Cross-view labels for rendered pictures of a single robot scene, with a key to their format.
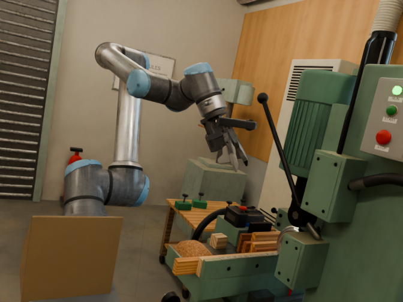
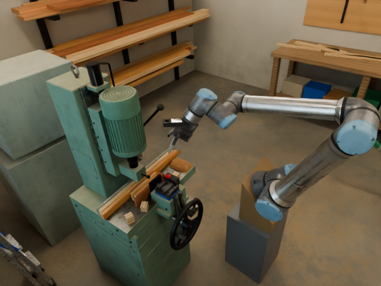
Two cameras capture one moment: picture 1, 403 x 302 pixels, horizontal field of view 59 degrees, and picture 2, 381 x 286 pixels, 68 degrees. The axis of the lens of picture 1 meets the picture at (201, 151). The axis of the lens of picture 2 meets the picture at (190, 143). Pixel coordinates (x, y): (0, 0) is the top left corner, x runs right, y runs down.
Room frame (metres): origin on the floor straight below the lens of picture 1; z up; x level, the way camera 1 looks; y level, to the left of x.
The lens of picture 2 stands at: (2.29, -0.46, 2.07)
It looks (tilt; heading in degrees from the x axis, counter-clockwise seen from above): 36 degrees down; 159
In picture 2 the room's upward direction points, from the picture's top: 3 degrees counter-clockwise
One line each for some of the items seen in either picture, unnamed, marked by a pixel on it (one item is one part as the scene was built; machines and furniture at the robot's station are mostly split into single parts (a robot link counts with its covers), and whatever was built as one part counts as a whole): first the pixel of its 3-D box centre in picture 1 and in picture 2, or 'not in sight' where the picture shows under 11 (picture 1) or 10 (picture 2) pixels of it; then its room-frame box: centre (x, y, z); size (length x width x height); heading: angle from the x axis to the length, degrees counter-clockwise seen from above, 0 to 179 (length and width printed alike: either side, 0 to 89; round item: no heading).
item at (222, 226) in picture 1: (240, 233); (168, 195); (1.23, -0.20, 0.91); 0.15 x 0.14 x 0.09; 122
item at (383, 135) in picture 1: (382, 136); not in sight; (0.72, -0.35, 1.36); 0.03 x 0.01 x 0.03; 32
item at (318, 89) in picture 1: (318, 126); (124, 122); (1.09, -0.33, 1.35); 0.18 x 0.18 x 0.31
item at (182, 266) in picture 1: (270, 258); (146, 178); (1.05, -0.28, 0.92); 0.67 x 0.02 x 0.04; 122
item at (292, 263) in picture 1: (300, 259); not in sight; (0.85, -0.30, 1.02); 0.09 x 0.07 x 0.12; 122
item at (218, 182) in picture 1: (219, 159); not in sight; (3.53, -0.20, 0.79); 0.62 x 0.48 x 1.58; 25
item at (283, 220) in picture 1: (297, 228); (132, 170); (1.07, -0.34, 1.03); 0.14 x 0.07 x 0.09; 32
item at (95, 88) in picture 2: (377, 66); (96, 80); (0.97, -0.41, 1.54); 0.08 x 0.08 x 0.17; 32
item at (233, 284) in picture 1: (252, 256); (157, 194); (1.16, -0.24, 0.87); 0.61 x 0.30 x 0.06; 122
